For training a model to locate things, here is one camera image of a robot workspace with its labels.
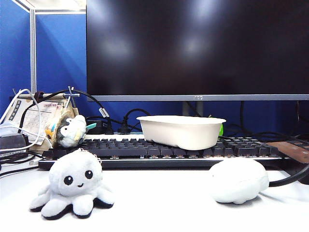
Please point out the metal rod clip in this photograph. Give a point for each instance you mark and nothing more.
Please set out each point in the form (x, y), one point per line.
(70, 95)

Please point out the grey white penguin plush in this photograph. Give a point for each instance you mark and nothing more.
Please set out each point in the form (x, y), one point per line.
(72, 131)

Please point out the grey monitor stand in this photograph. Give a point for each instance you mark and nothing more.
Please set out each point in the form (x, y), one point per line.
(199, 107)

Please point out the grey box device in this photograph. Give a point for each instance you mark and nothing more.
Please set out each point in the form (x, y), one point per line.
(12, 142)

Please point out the paper desk calendar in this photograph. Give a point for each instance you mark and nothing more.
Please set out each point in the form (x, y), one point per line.
(36, 118)

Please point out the brown flat card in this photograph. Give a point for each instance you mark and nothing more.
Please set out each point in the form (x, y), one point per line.
(294, 149)

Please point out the black mechanical keyboard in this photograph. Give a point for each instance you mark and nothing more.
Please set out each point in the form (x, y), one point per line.
(125, 149)

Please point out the green round object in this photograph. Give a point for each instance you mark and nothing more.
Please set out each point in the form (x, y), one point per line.
(221, 130)

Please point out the black power adapter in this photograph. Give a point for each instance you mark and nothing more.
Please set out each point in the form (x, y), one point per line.
(96, 125)

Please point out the large black computer monitor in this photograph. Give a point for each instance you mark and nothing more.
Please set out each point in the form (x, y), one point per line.
(193, 48)

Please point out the white oval bowl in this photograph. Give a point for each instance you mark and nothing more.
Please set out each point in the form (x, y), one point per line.
(183, 133)

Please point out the white brain-shaped stress ball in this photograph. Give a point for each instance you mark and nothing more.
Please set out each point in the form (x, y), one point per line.
(237, 181)

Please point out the grey fluffy octopus plush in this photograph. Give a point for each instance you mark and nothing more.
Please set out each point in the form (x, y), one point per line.
(72, 176)

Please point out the white power strip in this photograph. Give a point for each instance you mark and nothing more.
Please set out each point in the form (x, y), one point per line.
(106, 136)

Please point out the silver partition frame post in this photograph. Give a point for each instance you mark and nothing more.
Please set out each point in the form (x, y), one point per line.
(33, 53)

